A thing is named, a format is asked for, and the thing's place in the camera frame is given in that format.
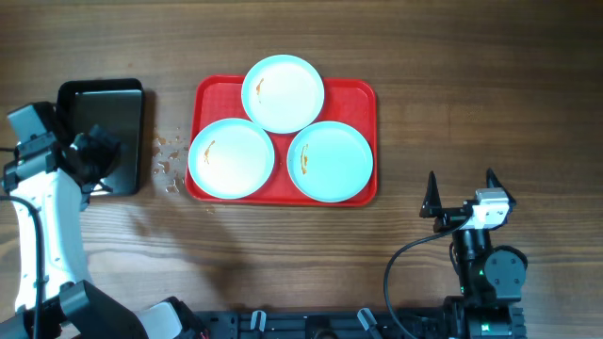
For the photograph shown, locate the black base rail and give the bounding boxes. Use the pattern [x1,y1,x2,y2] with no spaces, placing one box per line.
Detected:
[195,306,527,339]

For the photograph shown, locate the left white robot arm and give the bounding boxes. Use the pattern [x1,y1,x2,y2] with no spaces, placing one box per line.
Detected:
[1,126,207,338]

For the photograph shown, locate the black water tray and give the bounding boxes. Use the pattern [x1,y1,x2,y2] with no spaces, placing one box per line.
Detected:
[57,78,145,196]

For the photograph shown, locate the red plastic tray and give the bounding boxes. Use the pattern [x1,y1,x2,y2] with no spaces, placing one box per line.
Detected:
[189,74,379,207]

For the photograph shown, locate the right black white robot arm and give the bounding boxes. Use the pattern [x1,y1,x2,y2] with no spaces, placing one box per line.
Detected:
[419,169,528,339]

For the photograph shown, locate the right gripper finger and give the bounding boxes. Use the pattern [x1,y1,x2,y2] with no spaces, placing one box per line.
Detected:
[486,168,516,206]
[419,171,443,218]

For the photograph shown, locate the light blue plate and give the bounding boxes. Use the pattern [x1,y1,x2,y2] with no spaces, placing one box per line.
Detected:
[187,118,275,200]
[240,55,325,135]
[286,121,375,203]

